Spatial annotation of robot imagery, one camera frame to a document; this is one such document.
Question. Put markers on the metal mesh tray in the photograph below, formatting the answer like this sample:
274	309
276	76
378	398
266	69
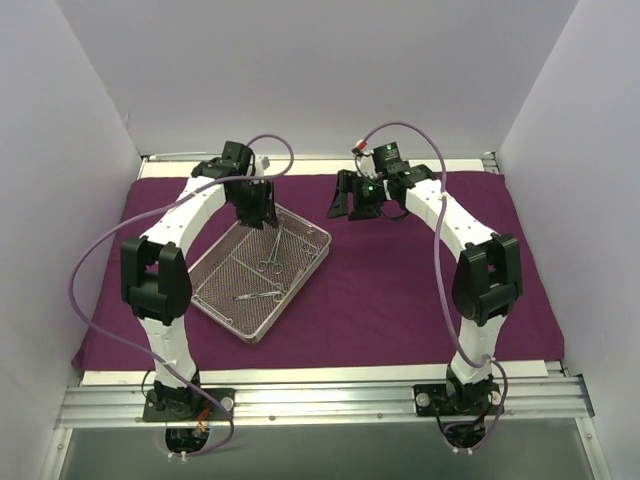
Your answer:
229	268

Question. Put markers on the aluminium rail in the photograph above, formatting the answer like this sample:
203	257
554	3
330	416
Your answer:
322	404
555	367

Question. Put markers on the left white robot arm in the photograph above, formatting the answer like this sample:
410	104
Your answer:
155	281

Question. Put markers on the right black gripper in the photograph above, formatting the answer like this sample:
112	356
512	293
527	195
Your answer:
353	198

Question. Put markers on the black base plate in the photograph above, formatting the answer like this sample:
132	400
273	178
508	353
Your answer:
446	400
187	405

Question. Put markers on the steel forceps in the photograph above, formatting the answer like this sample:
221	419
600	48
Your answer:
272	262

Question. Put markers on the steel surgical scissors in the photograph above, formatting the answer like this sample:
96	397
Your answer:
276	294

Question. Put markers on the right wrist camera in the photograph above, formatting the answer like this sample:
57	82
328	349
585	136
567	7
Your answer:
379	161

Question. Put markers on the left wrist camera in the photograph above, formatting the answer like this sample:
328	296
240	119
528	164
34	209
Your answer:
239	160

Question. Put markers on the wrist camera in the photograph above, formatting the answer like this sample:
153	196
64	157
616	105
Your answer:
379	161
239	160

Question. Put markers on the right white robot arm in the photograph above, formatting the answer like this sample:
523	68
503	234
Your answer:
478	271

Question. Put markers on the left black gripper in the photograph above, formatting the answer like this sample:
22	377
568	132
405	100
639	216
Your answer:
256	212

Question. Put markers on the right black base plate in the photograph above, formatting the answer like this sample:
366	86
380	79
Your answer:
446	400

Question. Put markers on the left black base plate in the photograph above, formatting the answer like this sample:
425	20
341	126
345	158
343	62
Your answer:
187	405

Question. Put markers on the front aluminium rail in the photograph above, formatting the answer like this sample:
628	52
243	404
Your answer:
322	404

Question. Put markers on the right side aluminium rail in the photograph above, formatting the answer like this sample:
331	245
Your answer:
555	367

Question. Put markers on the purple cloth wrap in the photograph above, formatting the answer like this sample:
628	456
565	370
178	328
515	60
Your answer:
372	302

